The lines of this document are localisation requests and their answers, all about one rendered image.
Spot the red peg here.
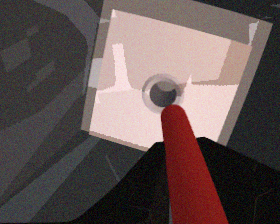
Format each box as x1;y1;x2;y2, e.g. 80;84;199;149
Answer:
160;104;228;224

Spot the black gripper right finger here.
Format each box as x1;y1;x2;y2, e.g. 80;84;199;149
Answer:
196;137;280;224

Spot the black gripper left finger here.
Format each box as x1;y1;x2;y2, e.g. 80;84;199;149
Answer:
35;141;171;224

